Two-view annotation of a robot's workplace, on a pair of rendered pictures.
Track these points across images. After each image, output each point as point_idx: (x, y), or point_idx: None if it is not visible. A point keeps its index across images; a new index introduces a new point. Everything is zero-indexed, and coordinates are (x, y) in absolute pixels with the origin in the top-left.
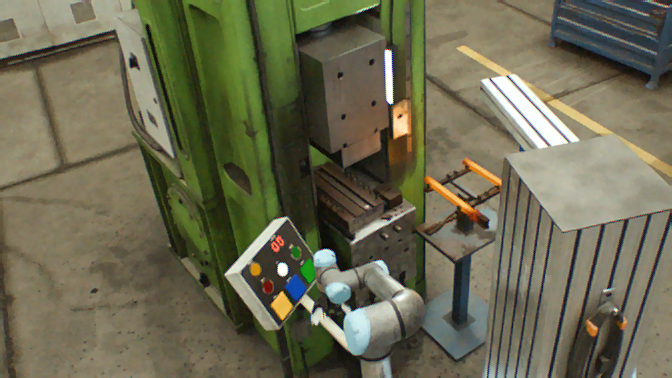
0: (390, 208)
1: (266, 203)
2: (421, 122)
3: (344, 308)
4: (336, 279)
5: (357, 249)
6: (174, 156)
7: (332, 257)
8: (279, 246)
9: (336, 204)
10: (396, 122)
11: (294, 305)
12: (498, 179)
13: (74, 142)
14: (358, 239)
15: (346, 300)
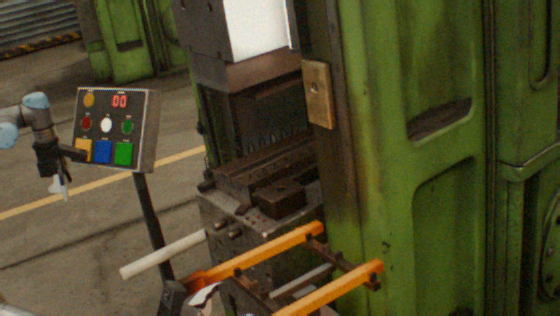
0: (259, 209)
1: (192, 83)
2: (369, 137)
3: (56, 181)
4: (1, 110)
5: (202, 209)
6: None
7: (27, 99)
8: (119, 104)
9: (240, 150)
10: (309, 93)
11: (91, 162)
12: (302, 305)
13: None
14: (202, 196)
15: (59, 176)
